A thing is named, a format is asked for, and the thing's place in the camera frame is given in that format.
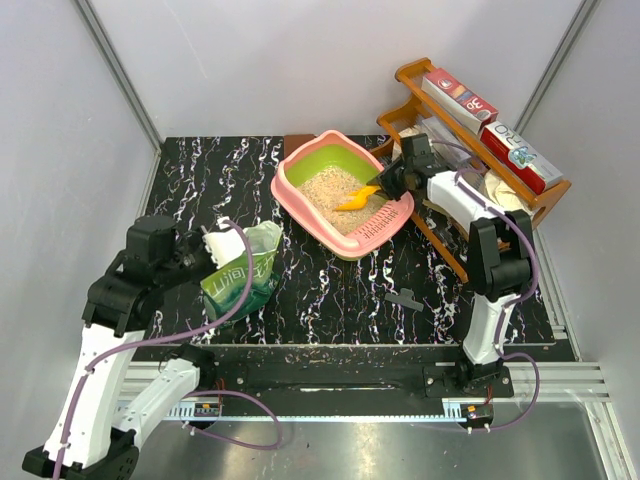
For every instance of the wooden two-tier shelf rack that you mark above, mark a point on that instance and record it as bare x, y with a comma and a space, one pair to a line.
421, 105

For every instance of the red white box lower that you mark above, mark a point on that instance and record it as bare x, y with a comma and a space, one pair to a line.
532, 168

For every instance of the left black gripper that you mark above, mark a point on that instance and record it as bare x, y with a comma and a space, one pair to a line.
198, 239

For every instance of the beige paper bag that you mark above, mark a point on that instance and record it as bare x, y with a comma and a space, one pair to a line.
499, 192

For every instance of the brown rectangular block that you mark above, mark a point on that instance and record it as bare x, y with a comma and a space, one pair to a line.
299, 138

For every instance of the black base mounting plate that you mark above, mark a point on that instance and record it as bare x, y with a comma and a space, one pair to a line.
432, 371

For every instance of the black bag clip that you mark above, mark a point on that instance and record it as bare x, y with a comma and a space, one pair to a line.
404, 298

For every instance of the green cat litter bag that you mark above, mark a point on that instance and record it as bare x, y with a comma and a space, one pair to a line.
247, 283

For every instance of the red white box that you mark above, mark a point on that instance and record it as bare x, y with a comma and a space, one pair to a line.
532, 168
468, 108

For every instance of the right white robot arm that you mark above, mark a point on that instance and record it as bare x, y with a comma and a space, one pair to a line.
501, 265

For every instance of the yellow plastic litter scoop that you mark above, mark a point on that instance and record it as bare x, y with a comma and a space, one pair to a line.
359, 199

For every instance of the clear plastic box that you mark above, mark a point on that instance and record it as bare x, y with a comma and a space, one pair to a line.
445, 144

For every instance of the pink green litter box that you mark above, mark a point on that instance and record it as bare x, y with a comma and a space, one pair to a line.
314, 184

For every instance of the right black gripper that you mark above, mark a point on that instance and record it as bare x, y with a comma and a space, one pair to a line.
383, 181

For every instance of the red white box upper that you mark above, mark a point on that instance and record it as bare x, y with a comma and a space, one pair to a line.
468, 108

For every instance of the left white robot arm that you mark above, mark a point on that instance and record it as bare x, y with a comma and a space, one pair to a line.
92, 439

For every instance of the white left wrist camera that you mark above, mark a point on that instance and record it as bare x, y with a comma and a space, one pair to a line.
224, 246

